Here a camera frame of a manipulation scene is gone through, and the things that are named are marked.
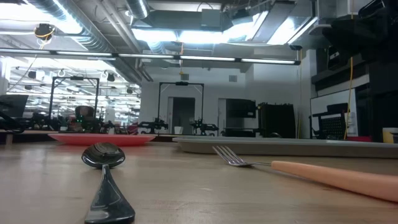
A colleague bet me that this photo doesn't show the silver round ventilation duct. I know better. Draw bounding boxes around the silver round ventilation duct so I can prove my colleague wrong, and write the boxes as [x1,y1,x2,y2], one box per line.
[126,0,150,20]

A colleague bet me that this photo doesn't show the red box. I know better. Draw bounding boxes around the red box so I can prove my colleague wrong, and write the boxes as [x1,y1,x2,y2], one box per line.
[346,135,373,142]

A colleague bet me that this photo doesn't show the black rig frame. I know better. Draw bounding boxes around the black rig frame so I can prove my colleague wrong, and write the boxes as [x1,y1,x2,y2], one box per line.
[157,82,205,135]
[49,76,100,125]

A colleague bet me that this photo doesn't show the ceiling cable reel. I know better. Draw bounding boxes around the ceiling cable reel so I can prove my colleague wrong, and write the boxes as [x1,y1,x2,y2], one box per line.
[33,22,56,40]

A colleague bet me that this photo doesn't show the whiteboard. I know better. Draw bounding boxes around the whiteboard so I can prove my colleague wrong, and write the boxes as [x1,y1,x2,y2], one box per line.
[310,88,358,138]

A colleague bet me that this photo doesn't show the black perforated cart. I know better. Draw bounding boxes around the black perforated cart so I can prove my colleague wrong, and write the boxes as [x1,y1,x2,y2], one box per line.
[308,103,349,140]

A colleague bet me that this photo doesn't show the black wall screen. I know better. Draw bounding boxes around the black wall screen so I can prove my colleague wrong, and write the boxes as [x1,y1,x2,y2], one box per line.
[226,98,257,119]

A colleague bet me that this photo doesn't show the grey ceiling box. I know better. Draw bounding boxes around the grey ceiling box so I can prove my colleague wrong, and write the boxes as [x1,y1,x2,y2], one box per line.
[200,8,224,30]

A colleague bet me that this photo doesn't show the black cabinet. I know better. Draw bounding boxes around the black cabinet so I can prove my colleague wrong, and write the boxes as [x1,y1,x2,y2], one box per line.
[257,102,297,139]

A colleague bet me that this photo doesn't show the fork with peach handle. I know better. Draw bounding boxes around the fork with peach handle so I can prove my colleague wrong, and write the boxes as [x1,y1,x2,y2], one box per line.
[212,145,398,203]

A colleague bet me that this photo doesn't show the black computer monitor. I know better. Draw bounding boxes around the black computer monitor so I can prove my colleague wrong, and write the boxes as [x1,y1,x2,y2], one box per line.
[0,94,29,118]

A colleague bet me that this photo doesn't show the hanging yellow cable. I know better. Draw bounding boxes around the hanging yellow cable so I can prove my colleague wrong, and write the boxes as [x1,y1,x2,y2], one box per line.
[343,55,354,140]

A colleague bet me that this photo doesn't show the red plate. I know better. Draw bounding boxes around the red plate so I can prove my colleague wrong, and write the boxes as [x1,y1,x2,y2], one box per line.
[48,133,156,147]

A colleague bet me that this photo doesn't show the long linear ceiling light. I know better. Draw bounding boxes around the long linear ceiling light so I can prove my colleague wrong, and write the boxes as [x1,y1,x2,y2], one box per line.
[0,48,302,66]

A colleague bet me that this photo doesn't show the yellow and white container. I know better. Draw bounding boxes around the yellow and white container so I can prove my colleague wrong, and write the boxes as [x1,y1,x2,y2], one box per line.
[382,127,398,144]

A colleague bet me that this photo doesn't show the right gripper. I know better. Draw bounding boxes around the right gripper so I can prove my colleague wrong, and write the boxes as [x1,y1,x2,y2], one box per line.
[322,0,398,62]

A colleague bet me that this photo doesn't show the grey tray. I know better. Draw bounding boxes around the grey tray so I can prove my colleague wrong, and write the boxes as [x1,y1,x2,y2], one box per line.
[172,136,398,159]

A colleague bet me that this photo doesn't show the black spoon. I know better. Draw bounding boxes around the black spoon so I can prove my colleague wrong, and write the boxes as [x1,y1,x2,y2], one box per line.
[81,142,136,224]

